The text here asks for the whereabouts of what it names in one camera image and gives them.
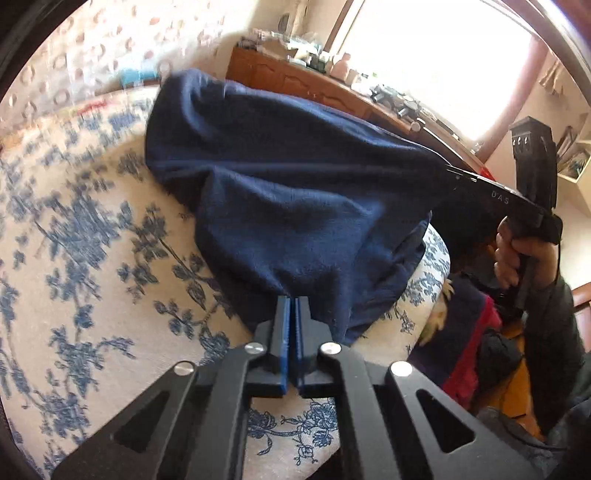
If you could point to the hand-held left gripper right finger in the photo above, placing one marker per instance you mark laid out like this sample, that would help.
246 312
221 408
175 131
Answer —
301 332

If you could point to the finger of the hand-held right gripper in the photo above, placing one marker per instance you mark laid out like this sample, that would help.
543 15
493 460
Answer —
464 180

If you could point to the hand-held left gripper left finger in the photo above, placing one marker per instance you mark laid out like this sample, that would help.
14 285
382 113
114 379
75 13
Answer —
285 332

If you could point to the navy T-shirt with orange print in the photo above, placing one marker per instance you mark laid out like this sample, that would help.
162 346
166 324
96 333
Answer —
277 184

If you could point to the person's right forearm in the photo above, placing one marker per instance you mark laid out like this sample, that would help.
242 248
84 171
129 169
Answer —
554 346

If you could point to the person's right hand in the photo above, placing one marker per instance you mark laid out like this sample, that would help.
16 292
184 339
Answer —
547 263

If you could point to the clutter of small dresser things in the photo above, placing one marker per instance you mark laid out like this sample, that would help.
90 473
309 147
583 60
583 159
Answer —
392 99

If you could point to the bright window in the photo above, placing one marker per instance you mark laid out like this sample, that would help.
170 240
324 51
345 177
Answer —
438 60

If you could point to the red and navy fringed cloth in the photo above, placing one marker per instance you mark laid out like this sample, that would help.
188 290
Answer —
455 332

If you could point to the white bottle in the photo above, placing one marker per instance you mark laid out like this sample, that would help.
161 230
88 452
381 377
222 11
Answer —
342 67

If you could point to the wooden dresser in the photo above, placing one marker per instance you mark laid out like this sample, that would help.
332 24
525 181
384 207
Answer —
286 81

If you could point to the floral bedspread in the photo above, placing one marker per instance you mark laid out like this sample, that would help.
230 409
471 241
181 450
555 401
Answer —
92 230

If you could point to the person's grey clothing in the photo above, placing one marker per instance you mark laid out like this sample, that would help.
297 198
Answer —
554 452

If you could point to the small blue box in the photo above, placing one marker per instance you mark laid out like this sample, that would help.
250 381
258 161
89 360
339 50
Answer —
138 77

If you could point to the white wall shelf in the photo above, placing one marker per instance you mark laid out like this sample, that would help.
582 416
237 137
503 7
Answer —
575 161

